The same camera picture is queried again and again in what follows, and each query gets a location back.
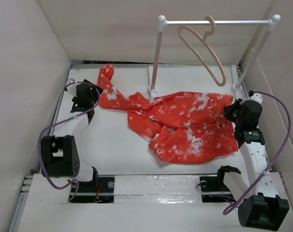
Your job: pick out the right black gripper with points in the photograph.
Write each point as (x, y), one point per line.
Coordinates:
(228, 110)

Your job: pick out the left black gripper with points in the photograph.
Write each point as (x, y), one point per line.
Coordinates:
(94, 93)

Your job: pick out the red white tie-dye trousers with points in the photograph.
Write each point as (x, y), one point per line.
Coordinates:
(181, 128)

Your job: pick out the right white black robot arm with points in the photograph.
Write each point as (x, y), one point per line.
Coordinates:
(257, 202)

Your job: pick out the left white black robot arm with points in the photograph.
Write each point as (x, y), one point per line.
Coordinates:
(57, 150)

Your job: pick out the white clothes rack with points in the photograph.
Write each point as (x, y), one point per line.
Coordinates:
(237, 87)

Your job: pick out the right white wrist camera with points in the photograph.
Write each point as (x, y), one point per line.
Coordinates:
(253, 96)

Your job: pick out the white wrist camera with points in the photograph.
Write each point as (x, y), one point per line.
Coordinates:
(70, 86)
(253, 96)

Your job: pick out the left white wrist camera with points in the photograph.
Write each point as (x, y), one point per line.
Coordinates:
(70, 86)

